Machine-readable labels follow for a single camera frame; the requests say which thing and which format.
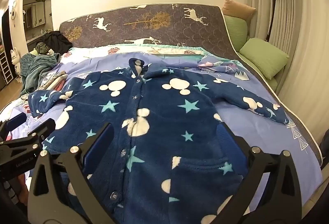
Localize peach pillow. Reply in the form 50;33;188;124
221;0;257;21

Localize white framed mirror cabinet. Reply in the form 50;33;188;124
24;2;47;30

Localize green ribbed pillow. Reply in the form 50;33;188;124
239;38;290;80
224;15;248;52

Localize teal fleece blanket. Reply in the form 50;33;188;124
20;53;61;97

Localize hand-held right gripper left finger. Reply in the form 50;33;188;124
27;122;116;224

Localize blue printed duvet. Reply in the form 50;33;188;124
10;51;323;214

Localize white ladder rack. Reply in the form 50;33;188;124
0;44;14;84

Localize black garment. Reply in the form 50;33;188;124
42;31;75;55

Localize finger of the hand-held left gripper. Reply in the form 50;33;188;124
0;113;27;141
0;118;56;156

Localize white cat figurine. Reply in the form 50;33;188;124
10;47;23;81

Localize green seat cushion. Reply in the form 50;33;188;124
263;66;286;95

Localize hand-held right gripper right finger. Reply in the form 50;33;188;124
216;122;304;224

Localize grey-green garment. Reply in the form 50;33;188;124
35;42;52;55

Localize beige pleated curtain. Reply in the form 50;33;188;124
245;0;329;137

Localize folded pink grey clothes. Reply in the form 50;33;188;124
42;70;68;92

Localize white teal-bordered quilt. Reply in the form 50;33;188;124
60;43;209;62

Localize white animal wall clock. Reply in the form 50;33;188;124
9;0;17;25

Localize grey deer-print mattress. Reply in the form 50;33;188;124
59;4;325;170

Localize navy star-print fleece jacket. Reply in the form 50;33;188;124
28;58;290;224

